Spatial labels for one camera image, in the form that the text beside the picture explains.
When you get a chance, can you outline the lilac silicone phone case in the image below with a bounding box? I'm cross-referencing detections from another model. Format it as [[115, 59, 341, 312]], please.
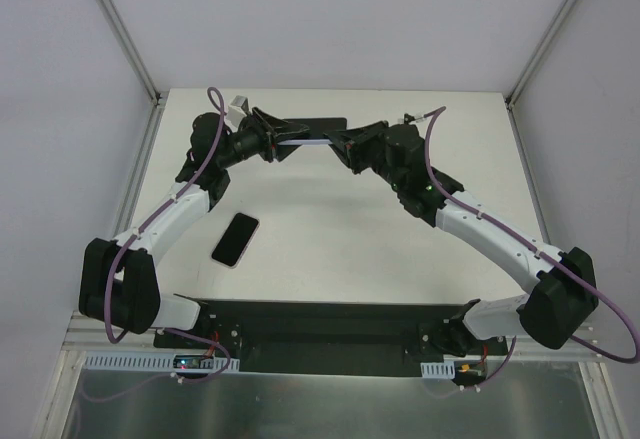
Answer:
[[287, 117, 348, 144]]

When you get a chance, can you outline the phone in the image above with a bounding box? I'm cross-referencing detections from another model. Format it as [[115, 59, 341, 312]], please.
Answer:
[[210, 212, 259, 268], [278, 139, 331, 147]]

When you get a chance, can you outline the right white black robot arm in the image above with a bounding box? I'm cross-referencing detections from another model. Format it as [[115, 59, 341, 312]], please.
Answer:
[[326, 122, 599, 357]]

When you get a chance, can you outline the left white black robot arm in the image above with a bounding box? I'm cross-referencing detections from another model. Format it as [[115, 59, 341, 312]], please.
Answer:
[[79, 108, 310, 348]]

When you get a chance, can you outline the phone in clear purple case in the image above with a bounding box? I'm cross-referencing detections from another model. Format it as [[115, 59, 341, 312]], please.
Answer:
[[210, 212, 259, 268]]

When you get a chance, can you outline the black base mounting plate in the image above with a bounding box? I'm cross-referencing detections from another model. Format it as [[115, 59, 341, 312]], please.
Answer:
[[153, 299, 508, 377]]

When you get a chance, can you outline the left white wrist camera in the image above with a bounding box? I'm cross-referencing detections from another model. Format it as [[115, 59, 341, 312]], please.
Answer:
[[227, 95, 250, 125]]

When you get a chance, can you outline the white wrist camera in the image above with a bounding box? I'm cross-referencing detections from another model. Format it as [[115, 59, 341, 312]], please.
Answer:
[[227, 95, 250, 125], [399, 113, 425, 124]]

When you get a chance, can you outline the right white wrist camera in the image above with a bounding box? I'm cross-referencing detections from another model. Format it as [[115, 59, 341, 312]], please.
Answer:
[[399, 113, 425, 124]]

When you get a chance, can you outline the left aluminium frame post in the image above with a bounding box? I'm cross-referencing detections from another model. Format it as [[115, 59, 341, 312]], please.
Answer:
[[96, 0, 162, 105]]

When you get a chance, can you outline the aluminium frame post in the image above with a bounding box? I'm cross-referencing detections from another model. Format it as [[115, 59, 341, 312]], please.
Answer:
[[96, 0, 162, 105], [505, 0, 580, 111]]

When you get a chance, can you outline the right white slotted cable duct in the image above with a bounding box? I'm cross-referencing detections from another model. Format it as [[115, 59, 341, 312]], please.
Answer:
[[420, 360, 456, 380]]

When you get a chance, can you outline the white slotted cable duct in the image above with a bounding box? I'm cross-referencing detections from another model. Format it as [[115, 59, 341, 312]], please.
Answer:
[[420, 360, 456, 380], [84, 352, 240, 374]]

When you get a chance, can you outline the right aluminium extrusion rail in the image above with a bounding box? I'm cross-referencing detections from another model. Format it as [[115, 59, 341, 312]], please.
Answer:
[[512, 336, 603, 363]]

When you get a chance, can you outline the aluminium extrusion rail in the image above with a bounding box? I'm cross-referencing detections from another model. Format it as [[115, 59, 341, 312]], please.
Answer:
[[63, 313, 154, 349], [512, 336, 603, 363]]

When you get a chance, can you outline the left white slotted cable duct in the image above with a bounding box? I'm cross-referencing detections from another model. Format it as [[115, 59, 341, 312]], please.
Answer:
[[84, 352, 240, 374]]

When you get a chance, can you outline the right aluminium frame post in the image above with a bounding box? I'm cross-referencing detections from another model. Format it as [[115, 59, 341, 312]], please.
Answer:
[[505, 0, 580, 111]]

